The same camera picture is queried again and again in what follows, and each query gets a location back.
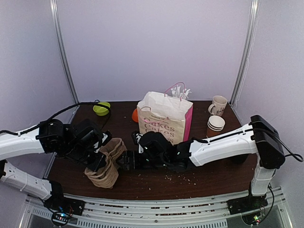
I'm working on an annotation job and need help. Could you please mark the white ceramic mug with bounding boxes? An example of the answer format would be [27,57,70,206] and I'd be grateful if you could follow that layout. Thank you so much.
[208,95,228,116]

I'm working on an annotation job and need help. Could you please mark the right aluminium frame post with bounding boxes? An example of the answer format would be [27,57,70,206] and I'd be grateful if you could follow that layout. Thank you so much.
[230,0,260,107]

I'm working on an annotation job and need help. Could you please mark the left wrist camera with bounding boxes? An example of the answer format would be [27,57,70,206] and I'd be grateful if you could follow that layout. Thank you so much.
[94,131,112,153]

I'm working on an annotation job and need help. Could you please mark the green plastic bowl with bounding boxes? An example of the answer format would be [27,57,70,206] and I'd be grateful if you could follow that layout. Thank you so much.
[93,102,111,116]

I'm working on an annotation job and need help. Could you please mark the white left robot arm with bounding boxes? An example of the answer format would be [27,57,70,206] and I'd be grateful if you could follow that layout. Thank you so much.
[0,119,112,212]

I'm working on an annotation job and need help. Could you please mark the stack of black lids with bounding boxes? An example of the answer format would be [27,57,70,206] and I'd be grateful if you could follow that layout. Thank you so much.
[230,154,248,164]

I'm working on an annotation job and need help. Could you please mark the white stirrers in holder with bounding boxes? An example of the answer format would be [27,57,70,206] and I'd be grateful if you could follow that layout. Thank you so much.
[170,86,192,100]

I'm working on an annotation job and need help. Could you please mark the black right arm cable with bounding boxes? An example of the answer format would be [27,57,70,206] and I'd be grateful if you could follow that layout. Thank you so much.
[192,128,304,163]

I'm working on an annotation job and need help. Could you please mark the stack of brown paper cups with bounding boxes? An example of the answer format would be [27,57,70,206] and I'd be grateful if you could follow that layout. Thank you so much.
[206,115,226,138]

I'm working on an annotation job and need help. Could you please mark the cardboard cup carrier stack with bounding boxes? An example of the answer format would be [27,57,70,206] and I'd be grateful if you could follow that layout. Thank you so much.
[84,138,127,189]

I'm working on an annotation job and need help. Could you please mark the paper cakes bag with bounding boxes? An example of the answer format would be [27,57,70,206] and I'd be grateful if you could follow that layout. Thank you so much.
[137,82,193,144]

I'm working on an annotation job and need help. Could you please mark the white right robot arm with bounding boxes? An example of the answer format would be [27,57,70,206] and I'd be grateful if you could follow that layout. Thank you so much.
[117,115,285,213]

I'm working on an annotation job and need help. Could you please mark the aluminium frame post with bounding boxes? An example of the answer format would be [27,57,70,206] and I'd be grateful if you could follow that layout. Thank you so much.
[230,0,260,107]
[49,0,79,103]

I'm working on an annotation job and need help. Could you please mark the left aluminium frame post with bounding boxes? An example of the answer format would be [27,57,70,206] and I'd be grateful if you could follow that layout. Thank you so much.
[49,0,79,103]

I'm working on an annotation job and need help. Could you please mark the orange plastic bowl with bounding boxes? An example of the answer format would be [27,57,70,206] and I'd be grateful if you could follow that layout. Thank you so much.
[132,108,139,123]

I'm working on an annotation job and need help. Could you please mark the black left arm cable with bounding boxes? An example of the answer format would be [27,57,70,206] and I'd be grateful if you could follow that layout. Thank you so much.
[0,101,112,137]

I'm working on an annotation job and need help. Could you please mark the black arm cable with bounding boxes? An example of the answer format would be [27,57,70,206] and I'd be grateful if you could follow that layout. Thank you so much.
[0,101,112,137]
[192,128,304,163]

